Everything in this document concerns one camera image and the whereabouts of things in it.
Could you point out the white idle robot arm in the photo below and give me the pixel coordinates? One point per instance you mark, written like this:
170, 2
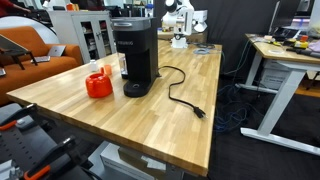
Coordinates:
184, 19

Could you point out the small orange cup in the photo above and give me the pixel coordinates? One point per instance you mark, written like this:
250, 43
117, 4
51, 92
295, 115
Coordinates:
108, 69

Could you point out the black Keurig coffee maker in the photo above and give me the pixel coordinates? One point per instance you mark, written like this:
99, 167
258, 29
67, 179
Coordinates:
136, 38

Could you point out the small white bottle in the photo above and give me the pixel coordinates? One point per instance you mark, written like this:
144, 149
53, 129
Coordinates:
93, 65

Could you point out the white cardboard box under table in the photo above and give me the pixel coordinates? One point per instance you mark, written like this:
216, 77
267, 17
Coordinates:
132, 163

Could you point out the white glass-door cabinet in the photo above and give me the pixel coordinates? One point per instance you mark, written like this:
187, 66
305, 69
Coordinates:
90, 30

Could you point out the silver laptop on sofa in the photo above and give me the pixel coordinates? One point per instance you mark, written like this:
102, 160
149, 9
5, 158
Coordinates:
54, 51

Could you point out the orange sofa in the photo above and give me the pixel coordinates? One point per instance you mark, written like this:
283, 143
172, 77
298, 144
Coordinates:
29, 38

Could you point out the black perforated plate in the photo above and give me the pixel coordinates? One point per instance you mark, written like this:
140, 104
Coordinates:
23, 149

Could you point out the black monitor on desk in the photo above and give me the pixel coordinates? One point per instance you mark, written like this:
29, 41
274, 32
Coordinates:
283, 15

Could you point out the black laptop stand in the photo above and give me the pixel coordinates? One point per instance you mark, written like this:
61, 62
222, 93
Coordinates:
11, 48

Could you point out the black clamp with orange handle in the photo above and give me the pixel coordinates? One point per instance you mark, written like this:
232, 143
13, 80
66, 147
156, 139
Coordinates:
61, 162

